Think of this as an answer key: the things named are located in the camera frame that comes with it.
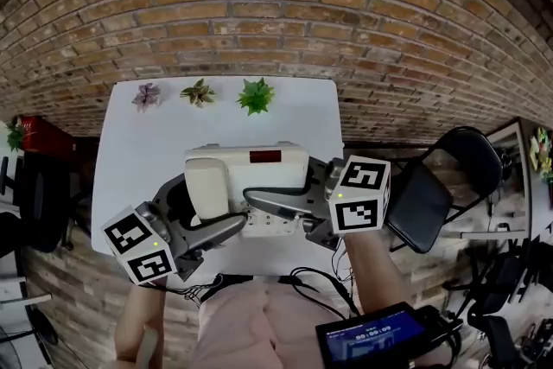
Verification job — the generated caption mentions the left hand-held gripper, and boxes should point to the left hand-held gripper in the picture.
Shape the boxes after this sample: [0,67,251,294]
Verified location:
[101,174,250,287]

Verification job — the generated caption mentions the person's pink clothing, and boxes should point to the person's pink clothing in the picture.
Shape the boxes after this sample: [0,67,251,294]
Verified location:
[188,280,359,369]

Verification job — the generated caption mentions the white telephone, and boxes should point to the white telephone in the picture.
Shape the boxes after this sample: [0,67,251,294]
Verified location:
[183,142,311,239]

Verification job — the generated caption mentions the dark desk with white frame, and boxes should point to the dark desk with white frame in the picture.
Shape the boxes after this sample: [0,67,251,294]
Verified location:
[460,118,553,241]

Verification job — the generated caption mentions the yellow flower bouquet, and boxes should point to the yellow flower bouquet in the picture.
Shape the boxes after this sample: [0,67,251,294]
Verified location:
[529,125,553,185]

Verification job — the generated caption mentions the black blue-screen device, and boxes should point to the black blue-screen device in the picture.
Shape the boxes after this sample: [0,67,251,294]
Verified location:
[315,302,442,369]

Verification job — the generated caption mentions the black waist belt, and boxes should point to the black waist belt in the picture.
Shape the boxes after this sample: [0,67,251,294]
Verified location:
[202,273,303,295]

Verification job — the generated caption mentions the person's right forearm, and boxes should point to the person's right forearm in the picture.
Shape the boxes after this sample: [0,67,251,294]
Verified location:
[343,228,416,315]

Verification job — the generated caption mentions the purple potted plant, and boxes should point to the purple potted plant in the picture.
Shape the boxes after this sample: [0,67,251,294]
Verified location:
[130,82,162,113]

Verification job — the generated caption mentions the black folding chair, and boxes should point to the black folding chair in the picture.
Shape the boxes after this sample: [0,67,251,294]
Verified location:
[384,125,505,255]

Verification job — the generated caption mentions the black cable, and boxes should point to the black cable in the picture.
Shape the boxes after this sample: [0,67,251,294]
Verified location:
[278,237,362,316]

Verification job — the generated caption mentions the white square table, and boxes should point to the white square table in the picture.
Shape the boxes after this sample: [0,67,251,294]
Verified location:
[90,76,346,286]

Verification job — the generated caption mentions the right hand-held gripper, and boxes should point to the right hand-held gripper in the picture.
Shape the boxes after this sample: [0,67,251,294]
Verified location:
[242,154,392,250]

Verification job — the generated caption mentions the red box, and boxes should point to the red box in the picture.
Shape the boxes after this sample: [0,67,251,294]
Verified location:
[19,115,77,156]

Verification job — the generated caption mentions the green potted plant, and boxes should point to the green potted plant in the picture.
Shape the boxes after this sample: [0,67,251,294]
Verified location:
[235,76,277,117]

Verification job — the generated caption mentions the person's left forearm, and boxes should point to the person's left forearm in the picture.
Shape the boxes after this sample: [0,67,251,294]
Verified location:
[114,280,168,364]

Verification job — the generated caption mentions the black pedestal fan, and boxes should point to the black pedestal fan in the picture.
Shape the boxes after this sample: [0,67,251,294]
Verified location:
[0,306,60,359]

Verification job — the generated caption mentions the leafy green plant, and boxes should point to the leafy green plant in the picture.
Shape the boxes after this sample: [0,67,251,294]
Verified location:
[4,118,27,152]

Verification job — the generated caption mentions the black office chair with headrest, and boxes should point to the black office chair with headrest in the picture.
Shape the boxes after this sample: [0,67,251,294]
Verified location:
[0,150,74,260]

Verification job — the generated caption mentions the variegated potted plant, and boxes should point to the variegated potted plant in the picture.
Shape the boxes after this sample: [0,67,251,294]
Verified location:
[179,78,216,108]

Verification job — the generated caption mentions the beige fabric strap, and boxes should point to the beige fabric strap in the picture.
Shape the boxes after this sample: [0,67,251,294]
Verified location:
[136,326,159,369]

